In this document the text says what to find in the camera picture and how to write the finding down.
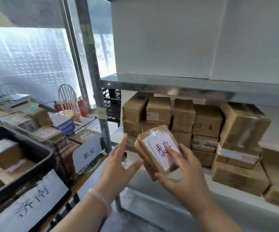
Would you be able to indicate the person's right hand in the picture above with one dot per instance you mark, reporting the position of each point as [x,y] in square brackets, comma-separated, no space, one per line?
[192,186]

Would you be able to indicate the person's left hand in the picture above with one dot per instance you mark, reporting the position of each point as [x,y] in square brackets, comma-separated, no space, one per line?
[113,181]

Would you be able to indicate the stack of cardboard boxes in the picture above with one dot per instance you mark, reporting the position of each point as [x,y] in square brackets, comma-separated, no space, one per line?
[238,132]

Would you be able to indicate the white blue box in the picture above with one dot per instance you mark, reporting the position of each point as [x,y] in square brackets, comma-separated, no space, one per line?
[64,125]

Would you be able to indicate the black plastic crate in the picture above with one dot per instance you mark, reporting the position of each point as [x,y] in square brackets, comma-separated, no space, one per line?
[111,106]
[40,148]

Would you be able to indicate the red-printed brown cardboard box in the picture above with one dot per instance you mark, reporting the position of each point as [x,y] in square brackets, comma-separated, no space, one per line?
[9,171]

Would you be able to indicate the tall cardboard box pink label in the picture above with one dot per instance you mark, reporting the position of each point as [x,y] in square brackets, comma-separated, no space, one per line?
[21,123]

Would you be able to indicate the small cardboard box pink label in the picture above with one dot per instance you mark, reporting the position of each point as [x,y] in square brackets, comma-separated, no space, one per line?
[4,152]

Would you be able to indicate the metal shelving rack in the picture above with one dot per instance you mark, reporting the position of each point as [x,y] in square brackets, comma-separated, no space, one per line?
[178,83]

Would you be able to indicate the white wooden chair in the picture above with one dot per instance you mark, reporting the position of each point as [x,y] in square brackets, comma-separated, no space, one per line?
[67,94]

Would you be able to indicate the frosted glass partition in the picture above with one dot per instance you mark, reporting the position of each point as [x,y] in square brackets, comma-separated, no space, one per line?
[33,60]

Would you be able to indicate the white foam board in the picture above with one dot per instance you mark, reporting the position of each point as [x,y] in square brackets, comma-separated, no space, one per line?
[255,41]
[166,38]

